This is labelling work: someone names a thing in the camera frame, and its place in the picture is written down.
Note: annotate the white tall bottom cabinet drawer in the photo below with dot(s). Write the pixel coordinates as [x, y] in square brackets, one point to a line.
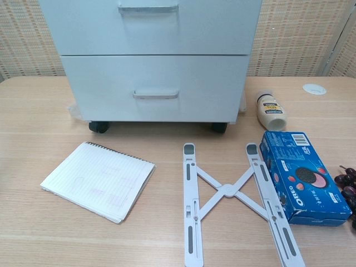
[97, 89]

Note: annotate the woven folding screen panel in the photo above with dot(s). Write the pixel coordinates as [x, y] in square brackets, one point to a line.
[345, 41]

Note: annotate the white folding laptop stand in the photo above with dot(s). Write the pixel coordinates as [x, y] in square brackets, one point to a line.
[228, 190]

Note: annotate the blue Oreo cookie box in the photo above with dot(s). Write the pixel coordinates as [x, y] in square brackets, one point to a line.
[306, 178]

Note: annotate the white three-drawer cabinet body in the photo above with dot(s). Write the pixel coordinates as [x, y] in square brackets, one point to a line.
[161, 121]

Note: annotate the white spiral notebook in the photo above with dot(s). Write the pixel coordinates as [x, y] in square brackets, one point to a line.
[97, 180]

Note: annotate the beige drink bottle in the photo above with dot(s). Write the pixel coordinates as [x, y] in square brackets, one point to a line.
[271, 111]

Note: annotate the black castor wheel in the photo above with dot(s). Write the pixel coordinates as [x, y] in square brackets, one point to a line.
[219, 127]
[98, 128]

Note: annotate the dark red grape bunch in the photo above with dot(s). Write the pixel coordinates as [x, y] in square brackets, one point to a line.
[349, 192]

